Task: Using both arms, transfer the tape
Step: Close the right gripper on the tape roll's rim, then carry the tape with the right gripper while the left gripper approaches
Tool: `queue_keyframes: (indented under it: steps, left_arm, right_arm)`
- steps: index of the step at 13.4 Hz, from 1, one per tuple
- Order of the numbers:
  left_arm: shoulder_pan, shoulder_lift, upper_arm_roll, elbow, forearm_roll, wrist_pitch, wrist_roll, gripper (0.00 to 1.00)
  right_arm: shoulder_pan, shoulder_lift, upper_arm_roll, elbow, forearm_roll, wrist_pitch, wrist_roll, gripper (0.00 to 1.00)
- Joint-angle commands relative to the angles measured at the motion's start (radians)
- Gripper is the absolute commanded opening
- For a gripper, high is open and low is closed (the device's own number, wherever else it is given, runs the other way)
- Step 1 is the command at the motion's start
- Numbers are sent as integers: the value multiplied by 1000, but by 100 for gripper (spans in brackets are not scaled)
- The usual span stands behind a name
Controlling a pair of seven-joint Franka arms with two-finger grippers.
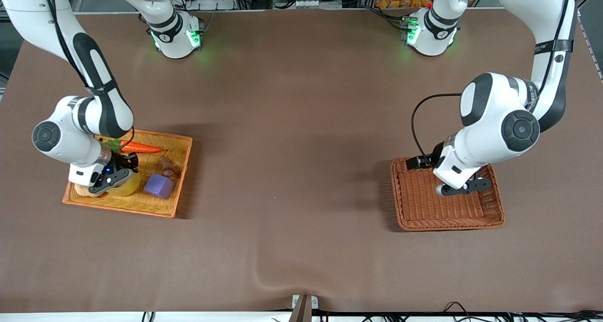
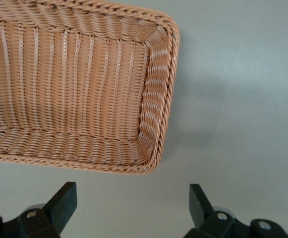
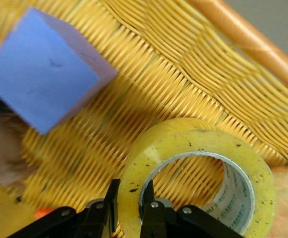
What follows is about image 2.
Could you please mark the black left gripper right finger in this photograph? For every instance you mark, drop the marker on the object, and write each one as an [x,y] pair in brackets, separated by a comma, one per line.
[200,210]

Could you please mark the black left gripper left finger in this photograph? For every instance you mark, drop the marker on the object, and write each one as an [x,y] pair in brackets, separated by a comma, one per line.
[59,205]

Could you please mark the brown wicker basket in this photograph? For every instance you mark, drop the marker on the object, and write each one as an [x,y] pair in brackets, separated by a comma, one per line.
[72,86]

